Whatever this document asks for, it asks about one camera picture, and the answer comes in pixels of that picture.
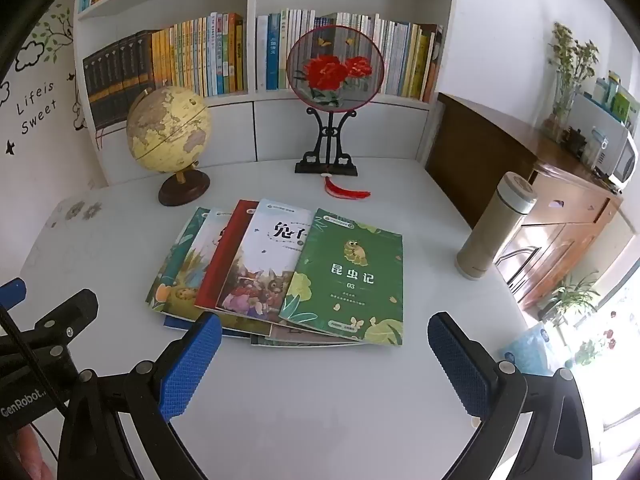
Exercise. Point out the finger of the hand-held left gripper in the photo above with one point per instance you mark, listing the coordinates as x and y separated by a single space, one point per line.
11 292
75 307

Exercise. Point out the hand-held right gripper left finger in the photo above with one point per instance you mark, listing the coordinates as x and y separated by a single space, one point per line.
192 365

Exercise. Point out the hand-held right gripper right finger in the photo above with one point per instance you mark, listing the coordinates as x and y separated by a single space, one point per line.
457 365

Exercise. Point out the blue book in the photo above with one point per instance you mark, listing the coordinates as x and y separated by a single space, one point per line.
175 321

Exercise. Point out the teal book orange tulip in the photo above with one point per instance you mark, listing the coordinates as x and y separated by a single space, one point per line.
162 290

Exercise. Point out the white book wheat field cover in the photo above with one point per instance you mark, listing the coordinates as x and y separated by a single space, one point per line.
197 265

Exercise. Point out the red book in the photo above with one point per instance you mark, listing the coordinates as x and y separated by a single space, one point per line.
222 255

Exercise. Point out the white book autumn animals cover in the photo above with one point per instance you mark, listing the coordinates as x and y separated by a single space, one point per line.
260 265

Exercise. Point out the green leaf pattern book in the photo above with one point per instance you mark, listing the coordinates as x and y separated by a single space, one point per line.
345 280

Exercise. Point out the row of black books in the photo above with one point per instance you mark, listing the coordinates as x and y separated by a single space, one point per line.
120 75

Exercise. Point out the row of yellow spine books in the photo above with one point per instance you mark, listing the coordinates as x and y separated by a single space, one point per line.
200 55

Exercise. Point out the row of white blue books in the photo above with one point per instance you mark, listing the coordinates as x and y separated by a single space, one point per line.
270 50

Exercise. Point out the person's left hand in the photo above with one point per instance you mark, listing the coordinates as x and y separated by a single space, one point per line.
22 457

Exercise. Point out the blue tissue pack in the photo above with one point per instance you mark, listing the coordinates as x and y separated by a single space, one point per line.
527 350

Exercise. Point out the beige thermos bottle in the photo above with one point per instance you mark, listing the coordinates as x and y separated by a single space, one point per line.
492 230

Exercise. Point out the red flowering plant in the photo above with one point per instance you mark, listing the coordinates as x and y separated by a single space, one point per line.
607 334

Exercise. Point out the beige globe on wooden base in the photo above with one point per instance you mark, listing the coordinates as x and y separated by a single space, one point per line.
165 125

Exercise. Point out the red tassel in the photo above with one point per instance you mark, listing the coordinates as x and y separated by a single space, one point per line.
345 191

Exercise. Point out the brown wooden cabinet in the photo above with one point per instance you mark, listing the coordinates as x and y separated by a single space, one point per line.
480 150

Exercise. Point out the white bookshelf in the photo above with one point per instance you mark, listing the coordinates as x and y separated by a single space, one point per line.
280 125

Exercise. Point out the white microwave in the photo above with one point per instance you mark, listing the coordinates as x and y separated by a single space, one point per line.
620 160

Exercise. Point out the green box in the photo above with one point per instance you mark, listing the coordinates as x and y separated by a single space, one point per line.
625 107

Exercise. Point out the pale teal box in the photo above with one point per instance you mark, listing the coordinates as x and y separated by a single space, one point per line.
605 87

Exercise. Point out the round embroidered fan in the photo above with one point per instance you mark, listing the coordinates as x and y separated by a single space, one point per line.
330 70

